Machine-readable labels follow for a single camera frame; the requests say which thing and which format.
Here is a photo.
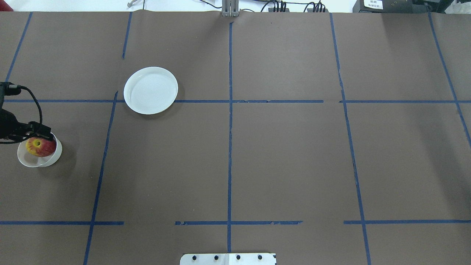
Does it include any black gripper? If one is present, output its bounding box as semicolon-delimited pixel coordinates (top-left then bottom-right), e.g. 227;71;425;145
0;82;56;144

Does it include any red yellow apple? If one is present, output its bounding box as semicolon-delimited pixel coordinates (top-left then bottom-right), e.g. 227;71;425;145
26;137;57;158

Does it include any white bowl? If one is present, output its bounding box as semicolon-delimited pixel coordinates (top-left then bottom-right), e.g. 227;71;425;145
17;134;63;167

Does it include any white plate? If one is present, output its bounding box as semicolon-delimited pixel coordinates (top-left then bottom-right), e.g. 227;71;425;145
123;67;178;115

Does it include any black device with label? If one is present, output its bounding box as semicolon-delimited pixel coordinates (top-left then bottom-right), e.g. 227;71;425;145
353;0;431;14

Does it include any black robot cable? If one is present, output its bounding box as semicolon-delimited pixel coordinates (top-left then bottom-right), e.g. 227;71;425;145
7;84;44;129

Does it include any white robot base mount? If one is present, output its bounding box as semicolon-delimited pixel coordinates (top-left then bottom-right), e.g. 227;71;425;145
180;253;277;265

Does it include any grey metal camera post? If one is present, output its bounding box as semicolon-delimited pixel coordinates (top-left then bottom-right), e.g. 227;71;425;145
222;0;240;17

